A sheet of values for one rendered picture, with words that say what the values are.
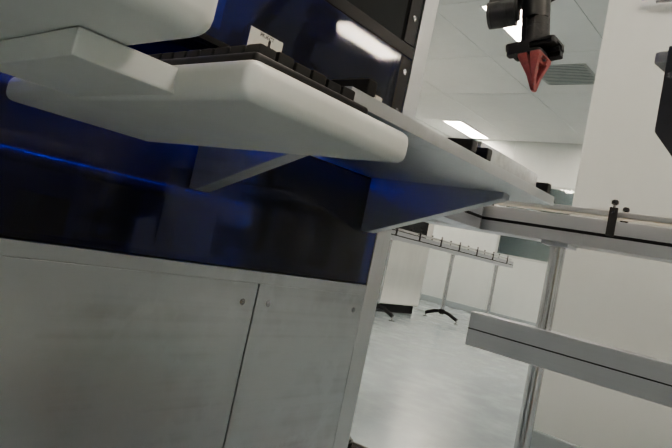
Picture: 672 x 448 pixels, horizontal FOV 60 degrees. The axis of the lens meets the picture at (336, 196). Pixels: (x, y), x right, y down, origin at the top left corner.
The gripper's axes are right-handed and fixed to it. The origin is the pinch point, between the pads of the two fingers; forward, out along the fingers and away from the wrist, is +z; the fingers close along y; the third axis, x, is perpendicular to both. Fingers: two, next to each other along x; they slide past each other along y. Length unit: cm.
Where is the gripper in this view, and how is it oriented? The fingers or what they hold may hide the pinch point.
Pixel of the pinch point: (533, 87)
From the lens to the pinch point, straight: 127.6
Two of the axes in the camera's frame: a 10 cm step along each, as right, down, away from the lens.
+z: -0.9, 9.8, -1.8
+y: -7.7, 0.4, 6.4
